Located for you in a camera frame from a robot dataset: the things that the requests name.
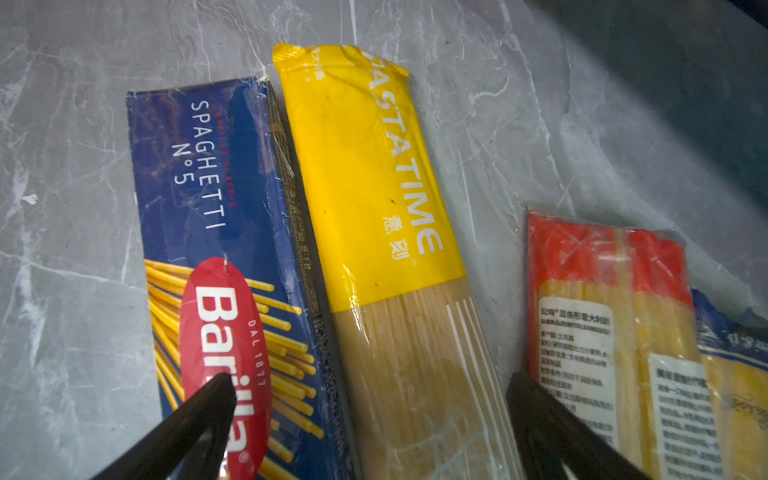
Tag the red spaghetti bag white label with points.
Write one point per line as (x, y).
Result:
(613, 338)

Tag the blue yellow spaghetti bag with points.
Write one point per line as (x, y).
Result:
(734, 355)

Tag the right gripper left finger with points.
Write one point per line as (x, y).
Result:
(190, 443)

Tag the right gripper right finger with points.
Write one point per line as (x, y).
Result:
(552, 441)

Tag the yellow Pastatime spaghetti bag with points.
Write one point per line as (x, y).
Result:
(426, 402)

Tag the blue Barilla spaghetti box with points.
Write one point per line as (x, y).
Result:
(231, 289)

